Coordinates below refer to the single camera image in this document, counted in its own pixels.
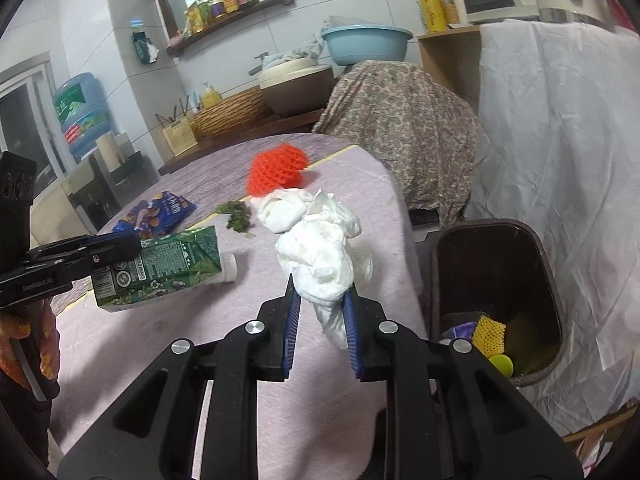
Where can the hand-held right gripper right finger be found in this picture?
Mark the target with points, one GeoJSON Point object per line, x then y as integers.
{"type": "Point", "coordinates": [351, 330]}

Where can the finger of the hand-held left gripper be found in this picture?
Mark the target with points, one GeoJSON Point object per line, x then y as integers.
{"type": "Point", "coordinates": [107, 241]}
{"type": "Point", "coordinates": [125, 263]}

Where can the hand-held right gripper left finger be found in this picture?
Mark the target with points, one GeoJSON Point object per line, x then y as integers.
{"type": "Point", "coordinates": [292, 325]}

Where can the green drink carton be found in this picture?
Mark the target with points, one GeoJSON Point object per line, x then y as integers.
{"type": "Point", "coordinates": [165, 265]}

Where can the white tissue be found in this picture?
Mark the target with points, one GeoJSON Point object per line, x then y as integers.
{"type": "Point", "coordinates": [320, 260]}
{"type": "Point", "coordinates": [277, 212]}

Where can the yellow foam fruit net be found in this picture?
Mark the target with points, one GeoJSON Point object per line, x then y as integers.
{"type": "Point", "coordinates": [487, 332]}

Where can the dark brown bin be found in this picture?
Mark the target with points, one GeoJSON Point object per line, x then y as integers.
{"type": "Point", "coordinates": [500, 270]}

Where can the person's left forearm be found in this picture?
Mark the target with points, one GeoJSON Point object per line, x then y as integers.
{"type": "Point", "coordinates": [20, 425]}

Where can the person's left hand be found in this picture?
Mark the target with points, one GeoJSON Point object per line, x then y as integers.
{"type": "Point", "coordinates": [40, 320]}

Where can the water dispenser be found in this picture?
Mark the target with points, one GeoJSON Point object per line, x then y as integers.
{"type": "Point", "coordinates": [92, 190]}

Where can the blue snack bag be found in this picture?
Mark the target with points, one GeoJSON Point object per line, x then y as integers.
{"type": "Point", "coordinates": [160, 210]}

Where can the black rack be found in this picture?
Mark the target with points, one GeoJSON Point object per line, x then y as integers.
{"type": "Point", "coordinates": [135, 175]}

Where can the white framed window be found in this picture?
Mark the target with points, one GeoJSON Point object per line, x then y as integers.
{"type": "Point", "coordinates": [25, 120]}

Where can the beige paper roll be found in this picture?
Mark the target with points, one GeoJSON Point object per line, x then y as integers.
{"type": "Point", "coordinates": [110, 150]}

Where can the blue water jug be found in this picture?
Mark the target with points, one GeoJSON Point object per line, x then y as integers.
{"type": "Point", "coordinates": [80, 110]}

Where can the green vegetable scraps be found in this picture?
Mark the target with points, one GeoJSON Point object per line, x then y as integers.
{"type": "Point", "coordinates": [237, 217]}

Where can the beige utensil holder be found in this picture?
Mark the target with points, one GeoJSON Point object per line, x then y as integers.
{"type": "Point", "coordinates": [180, 136]}

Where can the grey purple table mat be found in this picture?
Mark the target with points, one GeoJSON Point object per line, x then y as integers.
{"type": "Point", "coordinates": [215, 170]}

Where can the bunch of chopsticks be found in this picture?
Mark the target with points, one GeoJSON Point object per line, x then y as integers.
{"type": "Point", "coordinates": [177, 110]}

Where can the red foam fruit net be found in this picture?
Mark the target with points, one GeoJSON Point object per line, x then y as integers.
{"type": "Point", "coordinates": [272, 170]}

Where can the dark wooden counter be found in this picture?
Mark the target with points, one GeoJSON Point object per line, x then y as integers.
{"type": "Point", "coordinates": [240, 142]}

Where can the wicker basket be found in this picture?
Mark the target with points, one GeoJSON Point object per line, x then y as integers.
{"type": "Point", "coordinates": [230, 112]}

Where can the yellow soap bottle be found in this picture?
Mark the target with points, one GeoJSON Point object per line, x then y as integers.
{"type": "Point", "coordinates": [211, 96]}

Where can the green tissue packet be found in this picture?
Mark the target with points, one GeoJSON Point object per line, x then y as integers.
{"type": "Point", "coordinates": [144, 47]}

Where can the small pink pot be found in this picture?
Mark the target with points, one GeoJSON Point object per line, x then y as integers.
{"type": "Point", "coordinates": [176, 40]}

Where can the floral cloth cover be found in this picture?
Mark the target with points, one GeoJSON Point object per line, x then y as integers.
{"type": "Point", "coordinates": [400, 120]}

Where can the brown ceramic pot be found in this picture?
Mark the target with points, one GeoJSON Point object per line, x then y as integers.
{"type": "Point", "coordinates": [300, 97]}

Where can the metal faucet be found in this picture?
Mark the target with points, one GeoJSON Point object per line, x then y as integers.
{"type": "Point", "coordinates": [260, 62]}

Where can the cream round lid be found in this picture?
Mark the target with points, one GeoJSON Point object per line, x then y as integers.
{"type": "Point", "coordinates": [287, 72]}

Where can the grey white towel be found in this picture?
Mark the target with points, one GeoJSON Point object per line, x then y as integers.
{"type": "Point", "coordinates": [295, 55]}

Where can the row of bottles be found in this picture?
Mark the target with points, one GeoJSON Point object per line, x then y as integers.
{"type": "Point", "coordinates": [225, 2]}

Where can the white crinkled sheet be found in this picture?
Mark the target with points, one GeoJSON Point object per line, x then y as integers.
{"type": "Point", "coordinates": [560, 160]}

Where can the wooden cabinet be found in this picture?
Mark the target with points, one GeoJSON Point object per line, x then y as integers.
{"type": "Point", "coordinates": [445, 65]}

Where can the light blue plastic basin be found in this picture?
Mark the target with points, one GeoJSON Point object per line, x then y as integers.
{"type": "Point", "coordinates": [365, 45]}

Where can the glass jar wooden lid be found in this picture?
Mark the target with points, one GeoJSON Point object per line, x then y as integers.
{"type": "Point", "coordinates": [449, 7]}

